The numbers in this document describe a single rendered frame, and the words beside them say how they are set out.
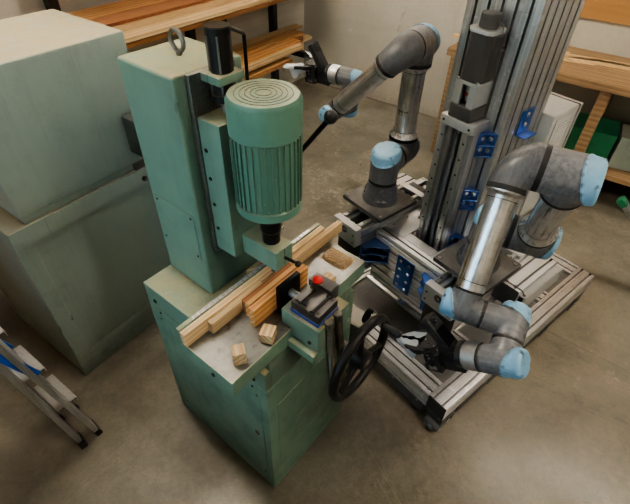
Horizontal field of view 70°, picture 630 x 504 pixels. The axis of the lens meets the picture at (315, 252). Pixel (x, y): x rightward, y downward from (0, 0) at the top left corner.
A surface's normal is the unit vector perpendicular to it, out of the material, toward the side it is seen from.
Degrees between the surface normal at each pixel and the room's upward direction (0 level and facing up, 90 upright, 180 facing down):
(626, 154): 90
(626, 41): 90
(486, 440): 0
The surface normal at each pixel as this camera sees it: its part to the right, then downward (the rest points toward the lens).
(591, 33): -0.58, 0.53
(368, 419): 0.02, -0.74
